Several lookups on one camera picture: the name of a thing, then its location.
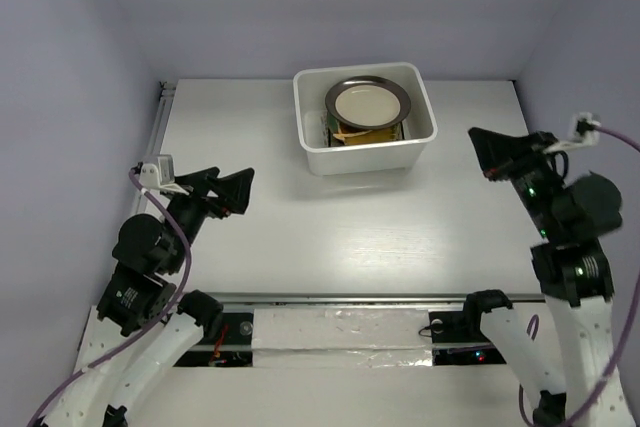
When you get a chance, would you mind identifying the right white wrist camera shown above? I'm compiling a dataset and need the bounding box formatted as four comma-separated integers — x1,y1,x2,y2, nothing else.
543,112,601,154

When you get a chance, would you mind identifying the yellow green woven plate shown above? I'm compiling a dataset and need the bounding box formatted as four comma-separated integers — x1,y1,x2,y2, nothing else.
326,114,404,147

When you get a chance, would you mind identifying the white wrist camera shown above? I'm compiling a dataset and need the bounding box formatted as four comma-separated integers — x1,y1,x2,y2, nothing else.
543,112,601,154
134,154,189,195

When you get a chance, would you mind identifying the aluminium front rail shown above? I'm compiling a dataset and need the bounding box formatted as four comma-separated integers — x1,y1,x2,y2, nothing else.
199,291,546,306

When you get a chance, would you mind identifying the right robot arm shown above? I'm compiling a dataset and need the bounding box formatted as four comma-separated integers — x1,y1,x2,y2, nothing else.
460,118,639,426

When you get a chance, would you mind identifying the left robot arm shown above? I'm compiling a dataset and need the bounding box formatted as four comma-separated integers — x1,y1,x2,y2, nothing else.
29,155,255,426

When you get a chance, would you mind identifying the aluminium side rail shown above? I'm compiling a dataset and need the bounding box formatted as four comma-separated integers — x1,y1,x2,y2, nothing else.
102,79,176,304

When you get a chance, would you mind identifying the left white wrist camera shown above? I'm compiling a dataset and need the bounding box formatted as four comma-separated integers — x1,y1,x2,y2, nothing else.
134,154,189,195

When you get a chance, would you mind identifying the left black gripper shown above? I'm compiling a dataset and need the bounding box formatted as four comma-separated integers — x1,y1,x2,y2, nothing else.
166,165,256,270

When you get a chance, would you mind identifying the brown rimmed round plate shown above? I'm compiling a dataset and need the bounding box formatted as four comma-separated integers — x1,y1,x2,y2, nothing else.
324,75,412,130

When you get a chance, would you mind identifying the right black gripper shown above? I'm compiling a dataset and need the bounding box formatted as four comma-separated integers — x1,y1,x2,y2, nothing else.
467,123,563,235

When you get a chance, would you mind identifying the silver foil tape strip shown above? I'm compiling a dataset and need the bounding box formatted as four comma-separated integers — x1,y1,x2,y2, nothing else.
251,307,433,369

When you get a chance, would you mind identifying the white plastic bin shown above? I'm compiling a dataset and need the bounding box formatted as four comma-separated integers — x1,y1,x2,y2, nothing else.
293,62,438,176

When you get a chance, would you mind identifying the orange leaf-shaped plate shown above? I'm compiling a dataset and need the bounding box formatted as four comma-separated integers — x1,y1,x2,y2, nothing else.
333,130,372,146

